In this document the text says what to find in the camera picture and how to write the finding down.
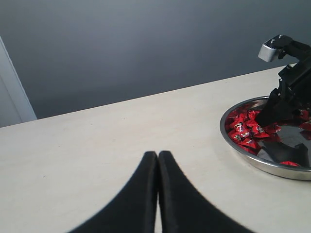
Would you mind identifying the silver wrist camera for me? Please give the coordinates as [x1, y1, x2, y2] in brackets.
[258, 34, 294, 63]

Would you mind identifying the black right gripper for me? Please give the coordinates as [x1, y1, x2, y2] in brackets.
[256, 41, 311, 126]

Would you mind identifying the red wrapped candy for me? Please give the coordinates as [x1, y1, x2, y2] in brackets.
[238, 138, 260, 150]
[228, 117, 250, 142]

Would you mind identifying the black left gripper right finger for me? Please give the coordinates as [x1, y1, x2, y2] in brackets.
[158, 151, 251, 233]

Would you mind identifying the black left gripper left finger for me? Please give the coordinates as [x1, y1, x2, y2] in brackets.
[71, 151, 158, 233]

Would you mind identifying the round steel plate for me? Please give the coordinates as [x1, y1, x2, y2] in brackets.
[220, 96, 311, 181]

